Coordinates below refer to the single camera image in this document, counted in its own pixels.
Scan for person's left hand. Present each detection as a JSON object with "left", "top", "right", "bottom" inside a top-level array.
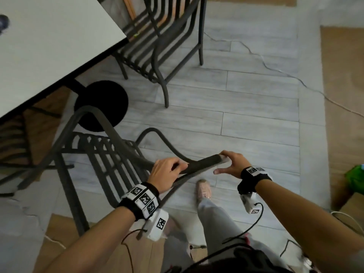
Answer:
[{"left": 147, "top": 157, "right": 189, "bottom": 194}]

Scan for person's right hand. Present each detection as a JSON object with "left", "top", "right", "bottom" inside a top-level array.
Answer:
[{"left": 213, "top": 150, "right": 253, "bottom": 178}]

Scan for dark metal slatted chair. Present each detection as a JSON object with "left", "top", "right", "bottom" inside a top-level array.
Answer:
[
  {"left": 0, "top": 105, "right": 230, "bottom": 242},
  {"left": 112, "top": 0, "right": 208, "bottom": 109}
]

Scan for person's left forearm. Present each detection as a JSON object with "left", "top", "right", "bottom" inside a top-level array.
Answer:
[{"left": 48, "top": 207, "right": 137, "bottom": 273}]

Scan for person's right forearm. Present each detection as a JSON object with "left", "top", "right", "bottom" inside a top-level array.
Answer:
[{"left": 255, "top": 179, "right": 364, "bottom": 273}]

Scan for pink shoe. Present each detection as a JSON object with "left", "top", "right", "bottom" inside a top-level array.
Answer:
[{"left": 195, "top": 179, "right": 213, "bottom": 208}]

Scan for grey trousers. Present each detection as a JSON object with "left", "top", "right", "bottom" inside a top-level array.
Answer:
[{"left": 163, "top": 196, "right": 286, "bottom": 273}]

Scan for black waist pack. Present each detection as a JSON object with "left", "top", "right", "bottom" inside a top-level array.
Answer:
[{"left": 163, "top": 247, "right": 289, "bottom": 273}]

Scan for black round table base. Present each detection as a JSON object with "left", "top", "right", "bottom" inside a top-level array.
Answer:
[{"left": 65, "top": 79, "right": 129, "bottom": 133}]

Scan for brown floor mat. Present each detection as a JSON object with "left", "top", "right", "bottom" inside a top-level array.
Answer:
[{"left": 34, "top": 213, "right": 171, "bottom": 273}]

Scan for green bag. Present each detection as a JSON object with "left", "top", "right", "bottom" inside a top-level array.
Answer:
[{"left": 345, "top": 165, "right": 364, "bottom": 195}]

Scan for cardboard box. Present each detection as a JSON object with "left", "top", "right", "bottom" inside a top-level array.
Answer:
[{"left": 331, "top": 193, "right": 364, "bottom": 225}]

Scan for large brown rug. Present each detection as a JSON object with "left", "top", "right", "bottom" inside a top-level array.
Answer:
[{"left": 320, "top": 25, "right": 364, "bottom": 211}]

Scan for orange wooden sticks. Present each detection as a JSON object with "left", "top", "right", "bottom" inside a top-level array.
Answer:
[{"left": 122, "top": 0, "right": 137, "bottom": 21}]

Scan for dark object on table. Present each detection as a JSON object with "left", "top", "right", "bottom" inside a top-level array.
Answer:
[{"left": 0, "top": 14, "right": 11, "bottom": 35}]

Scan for right wrist camera with markers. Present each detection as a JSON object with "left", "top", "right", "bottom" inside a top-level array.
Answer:
[{"left": 237, "top": 166, "right": 273, "bottom": 215}]

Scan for wrist camera with markers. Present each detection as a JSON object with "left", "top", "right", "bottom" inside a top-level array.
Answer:
[
  {"left": 237, "top": 166, "right": 273, "bottom": 215},
  {"left": 117, "top": 182, "right": 170, "bottom": 242}
]

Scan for left wrist camera with markers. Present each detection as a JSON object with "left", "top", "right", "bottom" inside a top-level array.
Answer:
[{"left": 117, "top": 182, "right": 170, "bottom": 242}]

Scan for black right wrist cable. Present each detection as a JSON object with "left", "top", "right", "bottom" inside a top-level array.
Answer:
[{"left": 222, "top": 202, "right": 264, "bottom": 245}]

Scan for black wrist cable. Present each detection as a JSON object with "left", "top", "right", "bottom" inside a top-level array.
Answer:
[
  {"left": 222, "top": 202, "right": 264, "bottom": 245},
  {"left": 121, "top": 228, "right": 148, "bottom": 273}
]

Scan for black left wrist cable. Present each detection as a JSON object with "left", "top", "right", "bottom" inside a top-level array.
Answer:
[{"left": 121, "top": 228, "right": 148, "bottom": 273}]

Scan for white floor cable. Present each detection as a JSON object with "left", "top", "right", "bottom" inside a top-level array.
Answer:
[{"left": 203, "top": 32, "right": 364, "bottom": 118}]

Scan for thin white cable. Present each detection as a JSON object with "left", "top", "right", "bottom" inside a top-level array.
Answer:
[{"left": 331, "top": 211, "right": 364, "bottom": 234}]

